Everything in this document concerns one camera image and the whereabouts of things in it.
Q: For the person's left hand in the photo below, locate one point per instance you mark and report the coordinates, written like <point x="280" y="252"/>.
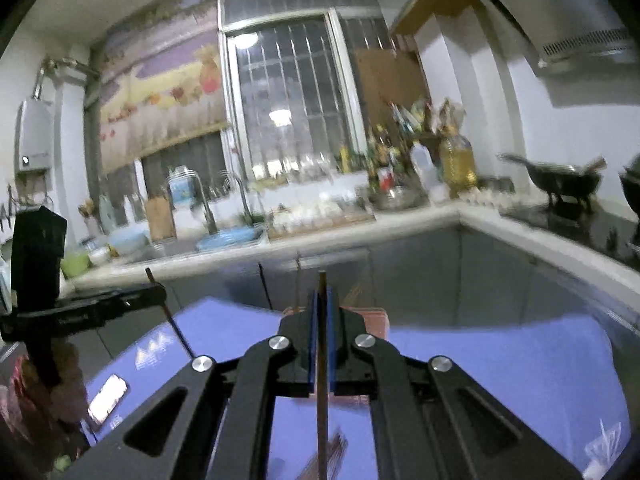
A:
<point x="70" y="375"/>

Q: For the tall steel faucet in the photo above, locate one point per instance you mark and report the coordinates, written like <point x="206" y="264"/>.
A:
<point x="205" y="200"/>

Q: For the green leafy vegetable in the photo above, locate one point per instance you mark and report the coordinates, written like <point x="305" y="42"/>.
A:
<point x="250" y="218"/>

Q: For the white gas water heater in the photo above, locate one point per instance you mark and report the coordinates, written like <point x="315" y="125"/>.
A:
<point x="35" y="135"/>

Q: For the white bowl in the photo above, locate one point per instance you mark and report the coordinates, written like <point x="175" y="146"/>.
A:
<point x="99" y="256"/>

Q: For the blue tray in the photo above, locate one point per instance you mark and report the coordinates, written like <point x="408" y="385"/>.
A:
<point x="230" y="239"/>

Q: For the group of seasoning bottles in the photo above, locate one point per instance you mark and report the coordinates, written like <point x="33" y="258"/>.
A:
<point x="380" y="155"/>

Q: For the metal exhaust pipe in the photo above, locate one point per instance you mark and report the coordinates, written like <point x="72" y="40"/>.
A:
<point x="55" y="67"/>

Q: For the brown wooden chopstick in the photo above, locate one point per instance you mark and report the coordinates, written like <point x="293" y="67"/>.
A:
<point x="322" y="410"/>

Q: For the blue printed tablecloth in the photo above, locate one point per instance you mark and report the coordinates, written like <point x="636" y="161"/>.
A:
<point x="500" y="360"/>

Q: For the green bowl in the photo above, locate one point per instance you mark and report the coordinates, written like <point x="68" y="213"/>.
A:
<point x="75" y="263"/>

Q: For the upright wooden cutting board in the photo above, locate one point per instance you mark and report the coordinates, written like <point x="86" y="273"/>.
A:
<point x="160" y="217"/>

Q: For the pale detergent bottle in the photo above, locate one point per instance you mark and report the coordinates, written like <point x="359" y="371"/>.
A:
<point x="105" y="210"/>

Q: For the large yellow oil bottle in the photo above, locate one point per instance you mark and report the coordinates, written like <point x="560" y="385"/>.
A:
<point x="456" y="160"/>

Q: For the light blue basin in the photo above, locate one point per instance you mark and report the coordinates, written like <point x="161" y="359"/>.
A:
<point x="127" y="240"/>

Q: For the clear plastic bag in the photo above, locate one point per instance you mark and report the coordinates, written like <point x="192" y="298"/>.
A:
<point x="602" y="452"/>

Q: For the steel range hood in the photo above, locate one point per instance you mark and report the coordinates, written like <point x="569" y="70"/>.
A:
<point x="560" y="10"/>

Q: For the clear jar with blue label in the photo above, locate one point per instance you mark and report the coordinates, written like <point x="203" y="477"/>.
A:
<point x="181" y="185"/>

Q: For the bunch of wooden chopsticks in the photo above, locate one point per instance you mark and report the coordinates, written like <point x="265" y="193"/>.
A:
<point x="336" y="452"/>

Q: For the wooden board with white bowls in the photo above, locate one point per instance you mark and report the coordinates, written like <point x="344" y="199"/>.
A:
<point x="320" y="217"/>

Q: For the brown cardboard sheet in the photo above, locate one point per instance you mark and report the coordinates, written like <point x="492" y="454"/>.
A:
<point x="390" y="80"/>

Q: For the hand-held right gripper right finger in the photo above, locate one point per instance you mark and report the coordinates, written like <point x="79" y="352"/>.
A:
<point x="340" y="350"/>

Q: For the fruit printed window blind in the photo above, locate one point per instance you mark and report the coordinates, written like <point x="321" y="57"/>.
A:
<point x="165" y="85"/>

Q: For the barred kitchen window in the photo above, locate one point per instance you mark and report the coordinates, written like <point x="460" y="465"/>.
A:
<point x="290" y="95"/>

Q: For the person's left forearm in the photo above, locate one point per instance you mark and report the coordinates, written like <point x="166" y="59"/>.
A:
<point x="20" y="400"/>

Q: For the steel basin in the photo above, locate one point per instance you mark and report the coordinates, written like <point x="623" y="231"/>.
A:
<point x="395" y="197"/>

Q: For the black gas stove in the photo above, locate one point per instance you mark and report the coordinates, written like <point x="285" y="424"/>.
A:
<point x="575" y="222"/>

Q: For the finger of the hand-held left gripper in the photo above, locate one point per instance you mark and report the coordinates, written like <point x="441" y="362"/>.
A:
<point x="135" y="297"/>

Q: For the kitchen counter with grey cabinets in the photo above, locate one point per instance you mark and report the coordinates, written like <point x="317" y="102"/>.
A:
<point x="415" y="222"/>

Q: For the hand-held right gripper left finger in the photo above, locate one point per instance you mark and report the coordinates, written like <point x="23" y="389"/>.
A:
<point x="312" y="350"/>

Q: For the curved steel faucet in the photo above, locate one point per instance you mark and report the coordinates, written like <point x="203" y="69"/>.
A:
<point x="241" y="195"/>

